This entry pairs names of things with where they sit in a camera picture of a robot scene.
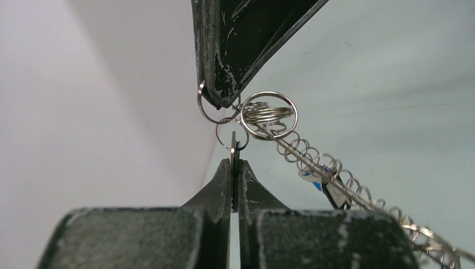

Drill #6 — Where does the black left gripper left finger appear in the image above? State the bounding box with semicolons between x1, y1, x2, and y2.
38;159;232;268

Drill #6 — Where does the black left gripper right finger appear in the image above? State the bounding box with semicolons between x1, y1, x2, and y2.
238;160;419;268

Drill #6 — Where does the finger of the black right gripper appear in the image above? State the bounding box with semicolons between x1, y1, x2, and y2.
191;0;328;109

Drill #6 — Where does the large metal key ring disc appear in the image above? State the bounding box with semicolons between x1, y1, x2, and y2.
214;91;474;268

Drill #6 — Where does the key with black tag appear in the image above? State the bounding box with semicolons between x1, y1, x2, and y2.
215;124;250;213

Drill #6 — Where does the key with blue tag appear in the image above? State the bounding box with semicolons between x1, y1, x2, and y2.
298;166;352;210

